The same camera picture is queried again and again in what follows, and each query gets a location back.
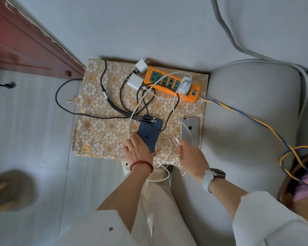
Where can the person's right hand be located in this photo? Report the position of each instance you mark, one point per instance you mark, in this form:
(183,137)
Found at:
(193,162)

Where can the person's left hand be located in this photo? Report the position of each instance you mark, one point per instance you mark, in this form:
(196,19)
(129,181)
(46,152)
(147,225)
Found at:
(137,152)

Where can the person's right thumb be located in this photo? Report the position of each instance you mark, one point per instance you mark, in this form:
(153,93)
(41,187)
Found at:
(181,152)

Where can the person's left fingers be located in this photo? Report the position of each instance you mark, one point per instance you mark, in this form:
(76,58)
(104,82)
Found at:
(132,142)

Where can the dark blue smartphone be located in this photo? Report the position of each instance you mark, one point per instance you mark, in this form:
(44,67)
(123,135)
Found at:
(151,129)

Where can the silver smartphone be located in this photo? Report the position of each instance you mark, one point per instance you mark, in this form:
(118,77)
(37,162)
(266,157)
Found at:
(190,130)

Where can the person's right forearm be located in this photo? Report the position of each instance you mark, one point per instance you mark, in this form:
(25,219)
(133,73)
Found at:
(227,195)

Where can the person's left forearm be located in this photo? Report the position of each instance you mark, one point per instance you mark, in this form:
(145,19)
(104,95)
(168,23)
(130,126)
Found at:
(128,192)

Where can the gold floral tablecloth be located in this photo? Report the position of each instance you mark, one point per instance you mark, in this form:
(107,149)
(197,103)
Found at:
(102,130)

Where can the smartwatch with white band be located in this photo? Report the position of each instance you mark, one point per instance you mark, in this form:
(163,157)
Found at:
(212,178)

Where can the white charger adapter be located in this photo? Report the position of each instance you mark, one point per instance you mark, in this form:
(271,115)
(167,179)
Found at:
(141,66)
(135,81)
(185,85)

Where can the white trousers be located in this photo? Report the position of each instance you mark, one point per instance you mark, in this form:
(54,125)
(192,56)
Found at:
(164,215)

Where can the orange power strip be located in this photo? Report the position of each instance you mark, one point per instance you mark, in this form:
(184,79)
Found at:
(169,83)

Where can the grey sofa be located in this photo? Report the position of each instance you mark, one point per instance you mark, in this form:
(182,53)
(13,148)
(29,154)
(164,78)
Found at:
(249,130)

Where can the white long-sleeved top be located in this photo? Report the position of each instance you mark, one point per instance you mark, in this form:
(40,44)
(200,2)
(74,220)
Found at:
(269,222)

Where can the brown wicker basket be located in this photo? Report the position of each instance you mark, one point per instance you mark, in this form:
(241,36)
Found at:
(295,197)

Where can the pink cloth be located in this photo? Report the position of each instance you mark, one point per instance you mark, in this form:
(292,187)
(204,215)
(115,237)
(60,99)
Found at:
(306,188)

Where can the black door stopper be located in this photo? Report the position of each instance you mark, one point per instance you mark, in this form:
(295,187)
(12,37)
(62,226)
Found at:
(7,85)

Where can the red wooden door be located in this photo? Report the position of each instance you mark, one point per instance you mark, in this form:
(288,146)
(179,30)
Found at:
(23,43)

